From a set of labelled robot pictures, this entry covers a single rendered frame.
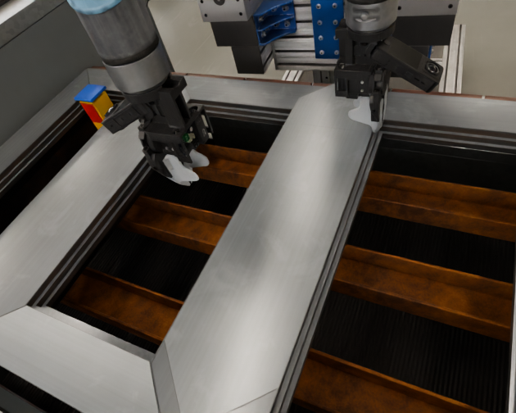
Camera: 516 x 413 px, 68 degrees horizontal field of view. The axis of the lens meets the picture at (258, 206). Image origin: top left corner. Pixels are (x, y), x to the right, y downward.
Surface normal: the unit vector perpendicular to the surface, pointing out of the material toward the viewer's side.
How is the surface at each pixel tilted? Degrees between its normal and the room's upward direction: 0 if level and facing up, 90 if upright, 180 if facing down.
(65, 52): 90
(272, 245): 0
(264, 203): 0
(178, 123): 90
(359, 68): 0
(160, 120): 90
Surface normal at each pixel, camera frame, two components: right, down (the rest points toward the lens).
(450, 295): -0.19, -0.62
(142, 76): 0.38, 0.67
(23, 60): 0.90, 0.20
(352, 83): -0.40, 0.76
